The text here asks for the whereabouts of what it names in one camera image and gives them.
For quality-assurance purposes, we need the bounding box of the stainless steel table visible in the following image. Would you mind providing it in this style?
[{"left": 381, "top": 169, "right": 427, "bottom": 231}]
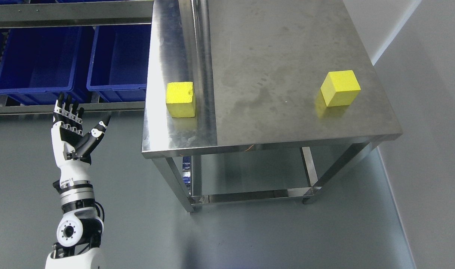
[{"left": 141, "top": 0, "right": 402, "bottom": 213}]

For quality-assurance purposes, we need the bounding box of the metal shelf rack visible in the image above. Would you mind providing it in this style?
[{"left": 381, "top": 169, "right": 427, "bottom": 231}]
[{"left": 0, "top": 0, "right": 154, "bottom": 116}]

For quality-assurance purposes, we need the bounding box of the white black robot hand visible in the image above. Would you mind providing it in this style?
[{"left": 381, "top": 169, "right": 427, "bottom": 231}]
[{"left": 51, "top": 93, "right": 111, "bottom": 184}]

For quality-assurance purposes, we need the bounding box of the yellow foam block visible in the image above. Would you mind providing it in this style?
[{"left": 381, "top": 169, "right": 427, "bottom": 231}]
[
  {"left": 321, "top": 70, "right": 361, "bottom": 107},
  {"left": 166, "top": 81, "right": 196, "bottom": 118}
]

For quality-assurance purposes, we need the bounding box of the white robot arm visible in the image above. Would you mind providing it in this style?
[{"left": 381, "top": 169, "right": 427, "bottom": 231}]
[{"left": 45, "top": 93, "right": 110, "bottom": 269}]

